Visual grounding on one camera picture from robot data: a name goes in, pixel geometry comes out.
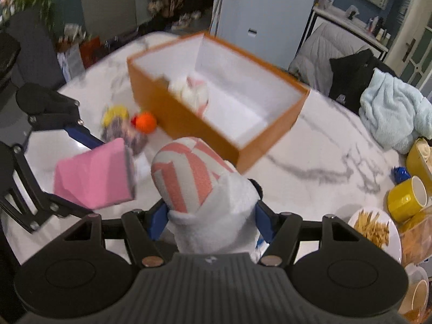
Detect pink rectangular block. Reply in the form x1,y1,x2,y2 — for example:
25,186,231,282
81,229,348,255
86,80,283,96
53,138,137,210

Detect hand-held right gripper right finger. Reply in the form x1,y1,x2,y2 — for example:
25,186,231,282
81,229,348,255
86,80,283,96
255,200,358,267

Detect clear food container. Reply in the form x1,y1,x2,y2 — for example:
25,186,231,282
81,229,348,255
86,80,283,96
398,209,432,264

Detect yellow mug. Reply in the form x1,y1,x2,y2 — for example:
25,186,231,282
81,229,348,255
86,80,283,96
387,175,428,223

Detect white door with glass panes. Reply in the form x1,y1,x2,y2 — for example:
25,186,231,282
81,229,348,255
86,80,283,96
385,0,432,92

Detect pair of shoes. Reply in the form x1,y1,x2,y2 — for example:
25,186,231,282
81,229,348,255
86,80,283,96
170,12,203,31

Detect grey quilted chair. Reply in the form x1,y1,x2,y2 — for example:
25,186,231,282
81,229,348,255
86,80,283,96
288,23,372,85

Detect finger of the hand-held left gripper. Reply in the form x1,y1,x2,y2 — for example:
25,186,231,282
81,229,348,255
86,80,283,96
16,83,106,150
0,141,94,234

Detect toiletry bottles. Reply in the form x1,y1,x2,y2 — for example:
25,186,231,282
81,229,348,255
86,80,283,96
366,17,392,43

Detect light blue fleece blanket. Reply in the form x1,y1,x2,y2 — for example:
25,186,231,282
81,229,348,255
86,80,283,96
359,68,432,155

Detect white and pink plush toy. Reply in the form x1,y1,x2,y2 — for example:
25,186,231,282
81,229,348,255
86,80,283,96
168,76,210,119

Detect white plate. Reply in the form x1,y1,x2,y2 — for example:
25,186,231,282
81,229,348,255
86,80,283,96
347,207,403,265

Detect white cup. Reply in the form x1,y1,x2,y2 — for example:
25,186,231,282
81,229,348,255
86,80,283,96
401,265,431,315

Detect orange shopping bag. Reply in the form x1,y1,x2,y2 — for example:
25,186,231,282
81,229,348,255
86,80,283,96
79,37,102,70

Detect orange cardboard box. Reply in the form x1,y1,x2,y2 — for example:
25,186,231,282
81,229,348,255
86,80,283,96
126,31,311,174

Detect white vanity counter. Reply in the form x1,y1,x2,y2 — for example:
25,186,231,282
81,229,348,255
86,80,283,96
310,5,392,55

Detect yellow plush toy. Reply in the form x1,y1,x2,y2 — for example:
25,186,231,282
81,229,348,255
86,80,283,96
102,106,130,127

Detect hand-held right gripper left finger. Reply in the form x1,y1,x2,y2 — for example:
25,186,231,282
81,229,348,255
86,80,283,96
64,201,169,267

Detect white pink striped plush toy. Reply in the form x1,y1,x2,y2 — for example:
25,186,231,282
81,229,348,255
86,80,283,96
150,137,265,264

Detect dark cabinet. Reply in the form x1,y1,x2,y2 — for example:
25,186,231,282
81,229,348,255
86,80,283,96
8,8,66,88

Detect small blue object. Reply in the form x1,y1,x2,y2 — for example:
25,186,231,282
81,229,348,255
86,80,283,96
391,166,411,184

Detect french fries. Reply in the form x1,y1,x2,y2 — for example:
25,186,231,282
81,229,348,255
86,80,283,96
354,209,390,248

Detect orange ball plush toy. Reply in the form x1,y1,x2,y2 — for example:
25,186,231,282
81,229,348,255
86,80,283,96
131,111,158,134

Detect yellow bowl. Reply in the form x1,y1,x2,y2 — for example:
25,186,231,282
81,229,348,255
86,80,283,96
406,138,432,193

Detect white shopping bag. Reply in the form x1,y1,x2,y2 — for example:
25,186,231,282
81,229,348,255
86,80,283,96
57,45,85,82

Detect black garment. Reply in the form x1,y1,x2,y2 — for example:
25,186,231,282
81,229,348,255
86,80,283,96
329,49,399,115

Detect mop handle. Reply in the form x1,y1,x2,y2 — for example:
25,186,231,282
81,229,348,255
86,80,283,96
209,0,231,34

